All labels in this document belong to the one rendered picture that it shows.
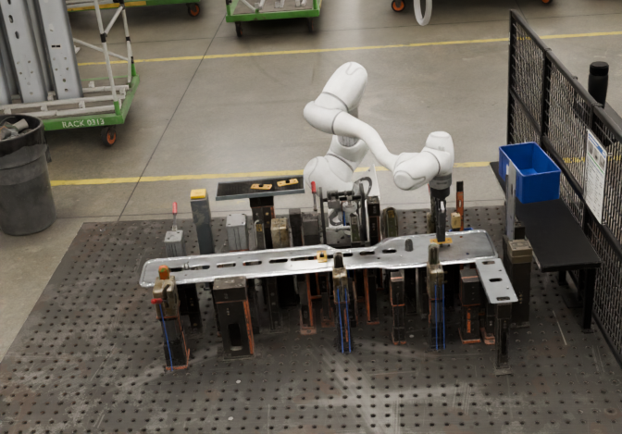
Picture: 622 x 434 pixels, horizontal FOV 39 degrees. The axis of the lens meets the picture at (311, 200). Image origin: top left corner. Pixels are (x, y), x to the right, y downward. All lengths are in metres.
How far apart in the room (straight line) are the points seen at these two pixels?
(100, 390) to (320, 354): 0.84
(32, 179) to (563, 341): 3.74
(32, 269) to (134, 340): 2.20
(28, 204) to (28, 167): 0.26
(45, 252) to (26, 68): 2.16
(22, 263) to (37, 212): 0.43
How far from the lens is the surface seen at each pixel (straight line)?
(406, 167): 3.10
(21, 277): 5.73
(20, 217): 6.13
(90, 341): 3.72
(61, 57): 7.53
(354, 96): 3.60
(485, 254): 3.42
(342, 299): 3.29
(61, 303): 4.01
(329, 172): 4.06
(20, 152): 5.91
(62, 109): 7.47
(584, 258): 3.37
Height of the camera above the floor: 2.79
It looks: 28 degrees down
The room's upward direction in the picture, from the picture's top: 5 degrees counter-clockwise
